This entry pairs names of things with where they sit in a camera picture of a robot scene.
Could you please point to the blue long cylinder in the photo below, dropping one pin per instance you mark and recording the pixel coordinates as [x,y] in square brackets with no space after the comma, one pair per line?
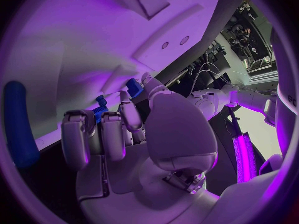
[19,127]

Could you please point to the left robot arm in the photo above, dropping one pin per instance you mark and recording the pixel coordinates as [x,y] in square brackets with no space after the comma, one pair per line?
[247,97]

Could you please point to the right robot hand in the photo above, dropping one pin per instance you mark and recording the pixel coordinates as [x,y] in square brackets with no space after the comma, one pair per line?
[163,134]

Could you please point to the workshop machine rack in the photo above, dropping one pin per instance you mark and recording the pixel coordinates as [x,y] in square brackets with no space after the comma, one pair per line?
[250,41]

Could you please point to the blue block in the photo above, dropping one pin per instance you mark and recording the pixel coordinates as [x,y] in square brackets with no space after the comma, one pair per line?
[133,88]

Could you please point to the white task board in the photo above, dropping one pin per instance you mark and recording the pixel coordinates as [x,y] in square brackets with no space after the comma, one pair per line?
[93,41]

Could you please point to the blue gear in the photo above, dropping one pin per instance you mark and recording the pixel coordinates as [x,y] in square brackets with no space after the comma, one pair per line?
[101,111]

